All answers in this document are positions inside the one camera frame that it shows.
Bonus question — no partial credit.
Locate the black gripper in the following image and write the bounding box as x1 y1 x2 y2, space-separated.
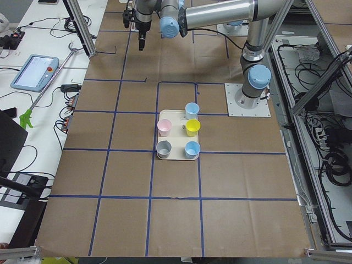
135 19 151 51

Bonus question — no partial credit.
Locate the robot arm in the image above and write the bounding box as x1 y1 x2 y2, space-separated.
123 1 290 99

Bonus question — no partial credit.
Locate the light blue cup near base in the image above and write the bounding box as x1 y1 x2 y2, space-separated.
185 102 200 120

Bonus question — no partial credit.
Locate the pink cup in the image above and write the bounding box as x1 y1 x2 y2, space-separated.
157 119 172 137

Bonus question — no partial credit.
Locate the yellow cup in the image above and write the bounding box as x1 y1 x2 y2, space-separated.
185 119 201 137

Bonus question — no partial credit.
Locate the grey cup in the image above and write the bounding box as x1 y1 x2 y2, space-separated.
156 140 172 159

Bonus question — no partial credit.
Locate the light blue cup front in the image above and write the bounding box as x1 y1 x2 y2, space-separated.
185 141 200 160

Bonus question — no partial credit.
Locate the cream plastic tray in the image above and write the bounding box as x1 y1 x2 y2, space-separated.
157 109 199 161

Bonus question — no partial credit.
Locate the blue teach pendant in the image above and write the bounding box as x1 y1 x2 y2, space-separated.
10 54 59 92

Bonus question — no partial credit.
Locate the aluminium frame post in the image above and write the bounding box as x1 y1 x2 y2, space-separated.
63 0 96 58

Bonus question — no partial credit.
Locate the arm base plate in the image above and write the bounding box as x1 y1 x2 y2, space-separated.
217 23 249 36
224 83 271 118

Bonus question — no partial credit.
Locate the green handled reacher grabber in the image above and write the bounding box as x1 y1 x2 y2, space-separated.
19 42 80 129

